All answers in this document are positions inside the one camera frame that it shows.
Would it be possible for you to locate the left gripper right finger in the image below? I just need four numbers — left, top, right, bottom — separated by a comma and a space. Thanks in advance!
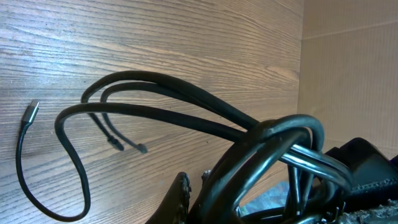
326, 138, 397, 224

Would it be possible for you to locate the thin black cable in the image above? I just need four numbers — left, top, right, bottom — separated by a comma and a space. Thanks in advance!
15, 99, 91, 223

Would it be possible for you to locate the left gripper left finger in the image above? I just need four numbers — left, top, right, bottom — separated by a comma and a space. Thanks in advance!
146, 172, 191, 224

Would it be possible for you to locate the thick black USB cable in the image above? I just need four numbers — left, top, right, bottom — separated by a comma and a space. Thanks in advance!
54, 70, 354, 224

